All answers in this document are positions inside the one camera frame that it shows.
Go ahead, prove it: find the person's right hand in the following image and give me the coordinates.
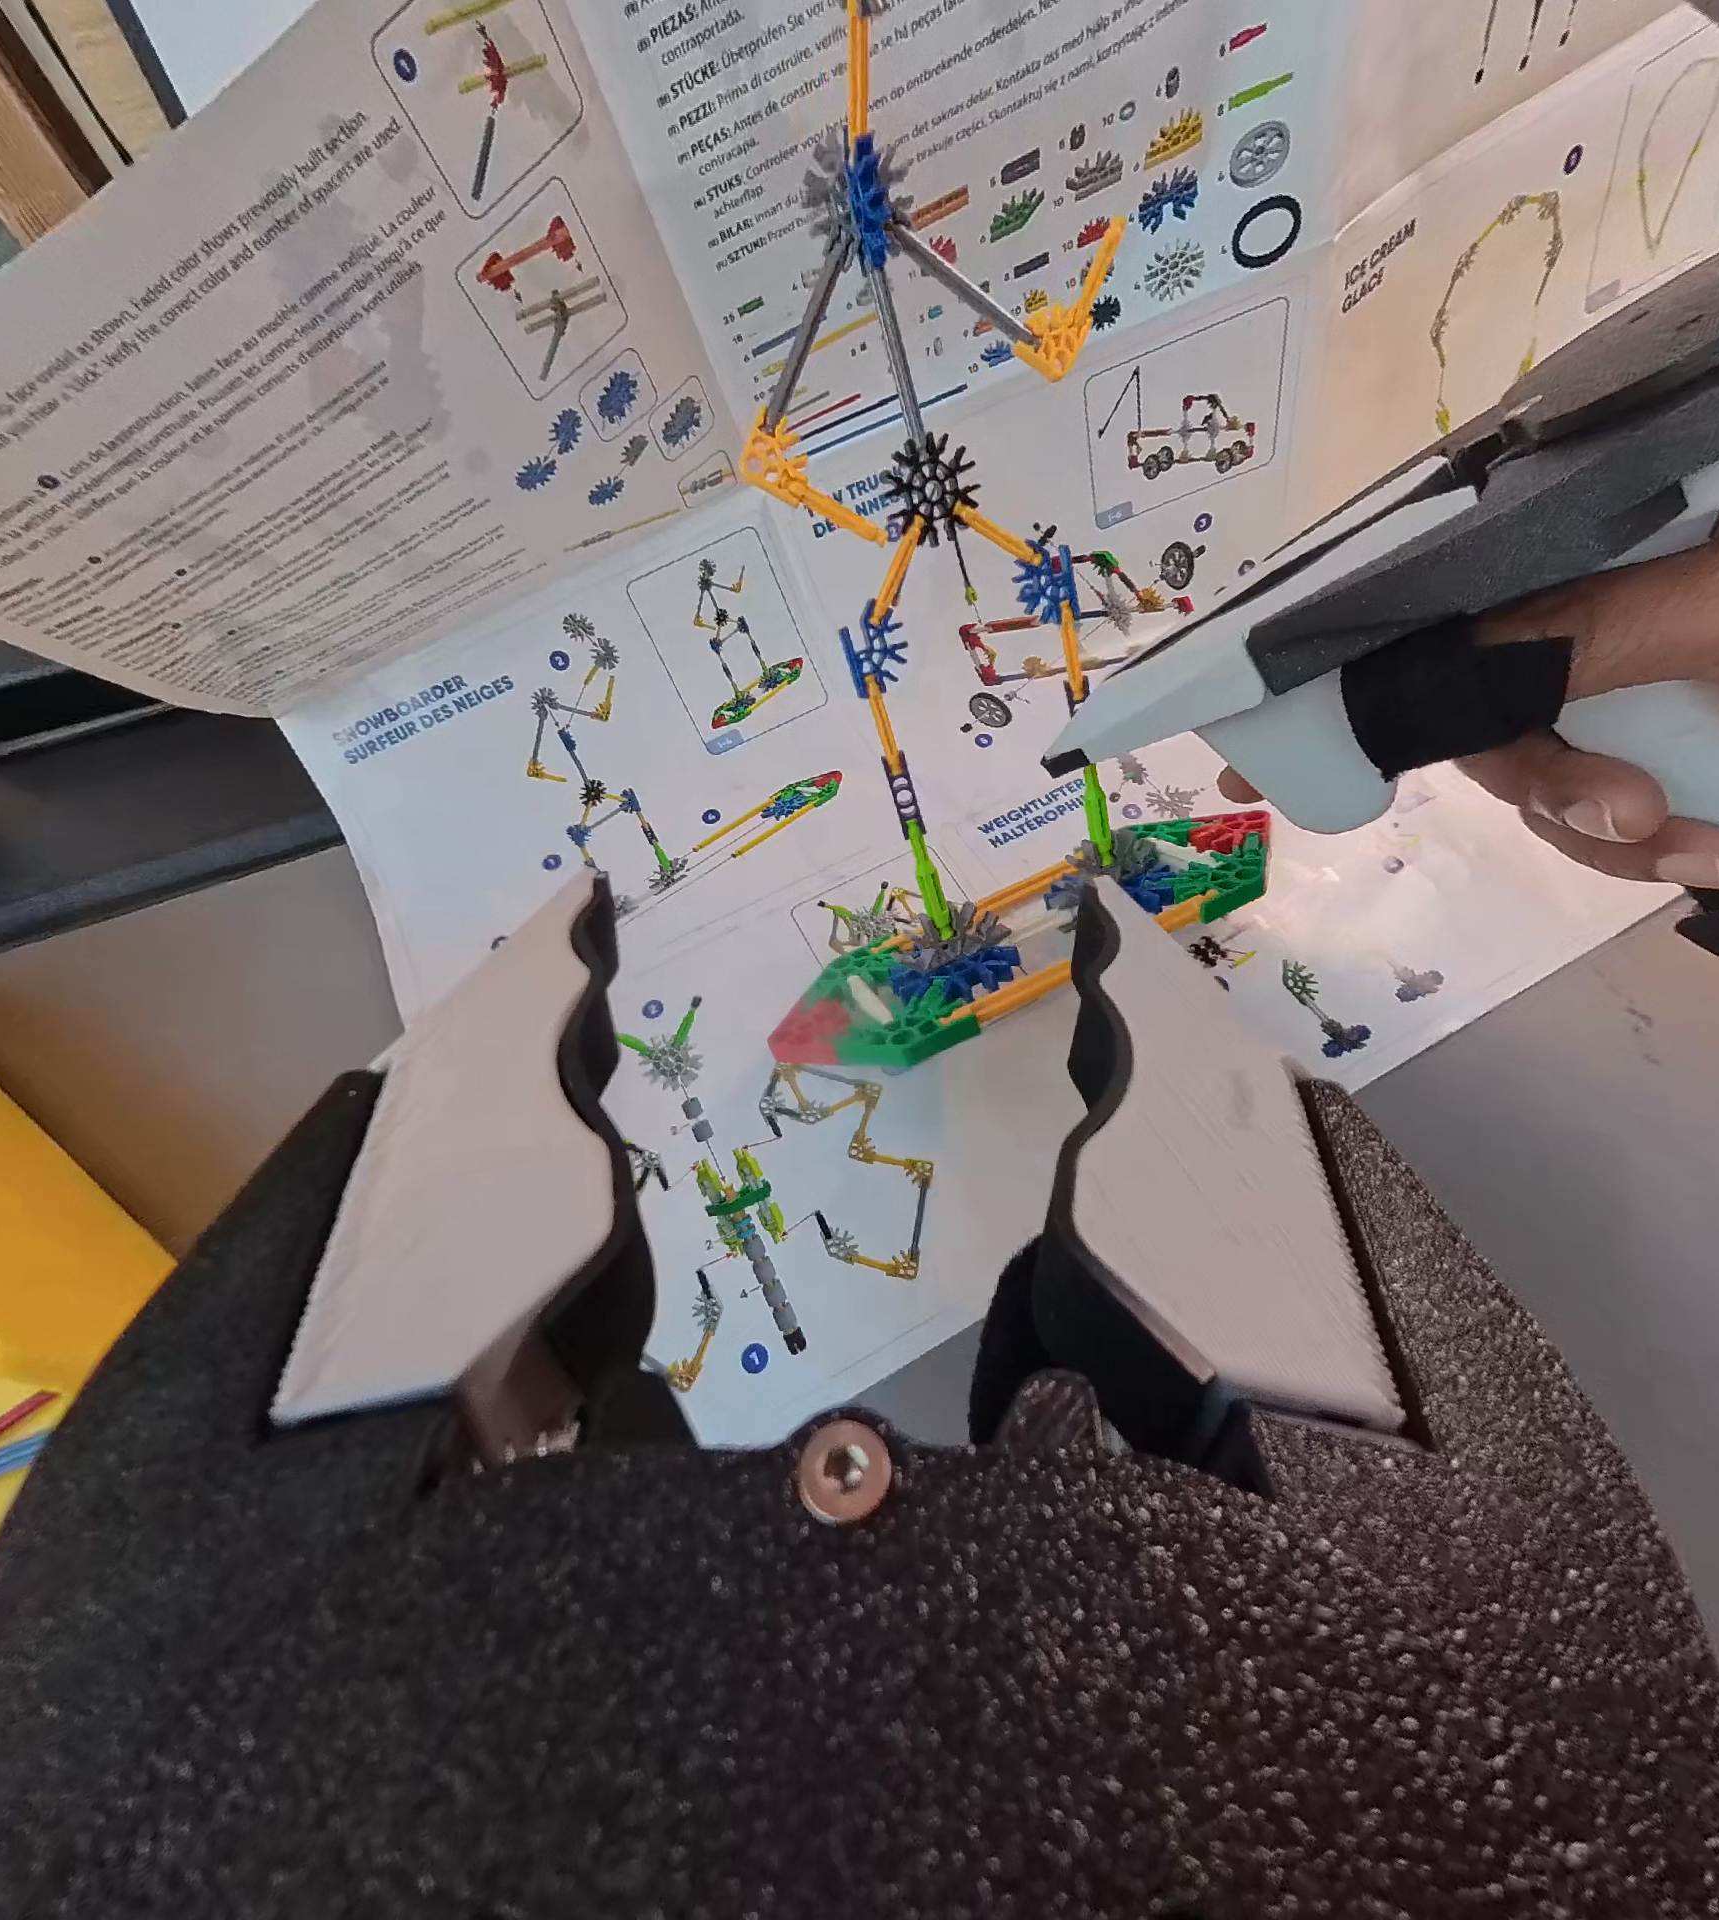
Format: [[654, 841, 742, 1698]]
[[1451, 475, 1719, 897]]

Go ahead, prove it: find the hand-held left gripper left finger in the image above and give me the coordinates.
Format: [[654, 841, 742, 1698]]
[[270, 869, 652, 1427]]

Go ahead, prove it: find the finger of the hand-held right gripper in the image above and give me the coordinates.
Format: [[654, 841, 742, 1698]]
[[1042, 483, 1479, 778], [1253, 450, 1485, 590]]

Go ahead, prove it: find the multicolour rod connector toy figure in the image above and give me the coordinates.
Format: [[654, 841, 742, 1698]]
[[736, 0, 1134, 992]]

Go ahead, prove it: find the white instruction sheet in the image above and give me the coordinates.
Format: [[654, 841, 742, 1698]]
[[0, 0, 1719, 1450]]

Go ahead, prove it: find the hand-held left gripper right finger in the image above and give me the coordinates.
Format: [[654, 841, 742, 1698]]
[[1052, 876, 1411, 1429]]

